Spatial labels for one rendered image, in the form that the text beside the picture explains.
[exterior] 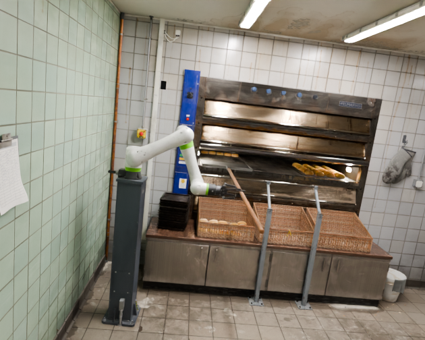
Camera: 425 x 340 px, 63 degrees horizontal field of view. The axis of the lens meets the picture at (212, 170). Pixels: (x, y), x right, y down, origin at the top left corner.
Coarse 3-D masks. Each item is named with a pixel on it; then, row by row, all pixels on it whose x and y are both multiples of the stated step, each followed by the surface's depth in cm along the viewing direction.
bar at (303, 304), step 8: (208, 176) 333; (216, 176) 333; (224, 176) 334; (280, 184) 339; (288, 184) 339; (296, 184) 339; (304, 184) 340; (320, 216) 323; (320, 224) 324; (264, 232) 323; (264, 240) 324; (312, 240) 330; (264, 248) 326; (312, 248) 328; (264, 256) 327; (312, 256) 330; (312, 264) 332; (256, 280) 335; (256, 288) 333; (304, 288) 338; (256, 296) 335; (304, 296) 338; (256, 304) 332; (296, 304) 341; (304, 304) 339
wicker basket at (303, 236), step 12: (264, 204) 376; (276, 204) 377; (264, 216) 375; (276, 216) 377; (288, 216) 378; (300, 216) 379; (276, 228) 375; (288, 228) 377; (300, 228) 377; (312, 228) 343; (276, 240) 336; (288, 240) 337; (300, 240) 338
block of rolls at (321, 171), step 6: (300, 168) 419; (306, 168) 411; (312, 168) 421; (318, 168) 430; (324, 168) 440; (330, 168) 431; (306, 174) 394; (312, 174) 394; (318, 174) 393; (324, 174) 404; (330, 174) 395; (336, 174) 404; (342, 174) 397
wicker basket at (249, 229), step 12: (204, 204) 372; (216, 204) 373; (228, 204) 374; (240, 204) 375; (204, 216) 371; (216, 216) 372; (228, 216) 373; (240, 216) 374; (216, 228) 331; (228, 228) 332; (240, 228) 332; (252, 228) 332; (240, 240) 335; (252, 240) 335
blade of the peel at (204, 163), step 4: (204, 164) 369; (208, 164) 383; (212, 164) 386; (216, 164) 388; (220, 164) 391; (224, 164) 394; (228, 164) 397; (232, 164) 400; (236, 164) 403; (240, 164) 406; (224, 168) 371; (232, 168) 372; (236, 168) 372; (240, 168) 372; (244, 168) 372; (248, 168) 388
